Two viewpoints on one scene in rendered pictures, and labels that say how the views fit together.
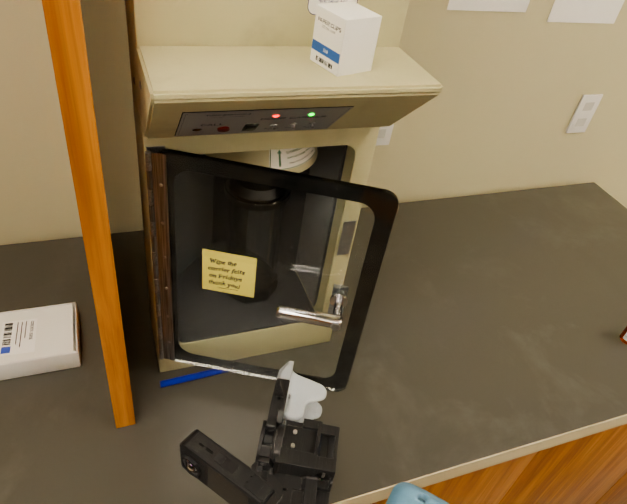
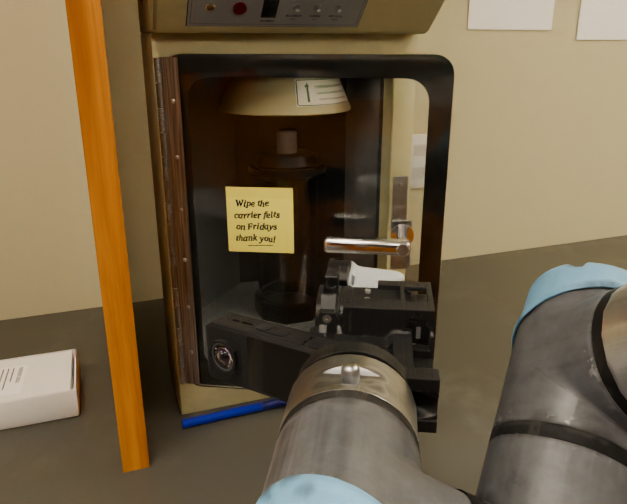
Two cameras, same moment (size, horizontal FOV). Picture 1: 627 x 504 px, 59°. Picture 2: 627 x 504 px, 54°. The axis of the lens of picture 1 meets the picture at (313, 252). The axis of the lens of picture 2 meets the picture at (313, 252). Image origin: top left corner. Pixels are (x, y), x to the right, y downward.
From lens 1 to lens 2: 0.35 m
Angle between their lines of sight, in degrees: 21
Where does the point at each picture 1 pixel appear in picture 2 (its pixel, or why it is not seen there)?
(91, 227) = (90, 111)
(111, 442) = (116, 487)
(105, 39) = (115, 70)
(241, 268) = (275, 208)
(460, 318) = not seen: hidden behind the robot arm
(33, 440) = (9, 491)
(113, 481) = not seen: outside the picture
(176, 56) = not seen: outside the picture
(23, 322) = (10, 369)
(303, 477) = (389, 335)
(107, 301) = (110, 233)
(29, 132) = (32, 179)
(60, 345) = (54, 385)
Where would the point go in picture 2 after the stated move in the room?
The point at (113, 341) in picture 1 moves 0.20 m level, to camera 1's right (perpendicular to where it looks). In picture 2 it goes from (118, 304) to (311, 313)
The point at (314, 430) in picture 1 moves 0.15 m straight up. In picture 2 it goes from (395, 290) to (405, 79)
